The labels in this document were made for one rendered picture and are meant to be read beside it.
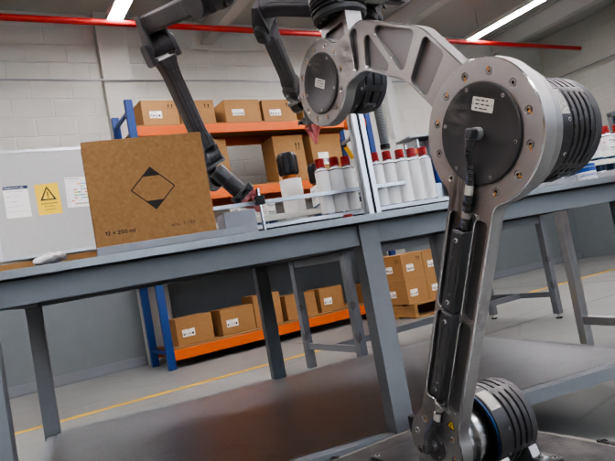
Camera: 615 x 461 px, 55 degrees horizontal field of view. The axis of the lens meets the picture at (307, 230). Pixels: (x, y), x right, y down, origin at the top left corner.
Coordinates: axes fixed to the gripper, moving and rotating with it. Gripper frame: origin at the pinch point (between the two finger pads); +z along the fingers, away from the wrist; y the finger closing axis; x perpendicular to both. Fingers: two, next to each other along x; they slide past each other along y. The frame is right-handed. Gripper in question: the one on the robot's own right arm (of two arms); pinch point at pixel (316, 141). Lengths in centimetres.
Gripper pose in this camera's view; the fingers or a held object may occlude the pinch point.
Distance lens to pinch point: 234.0
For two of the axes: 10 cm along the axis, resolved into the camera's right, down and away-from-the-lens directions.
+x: 3.7, -1.0, -9.2
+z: 1.7, 9.8, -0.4
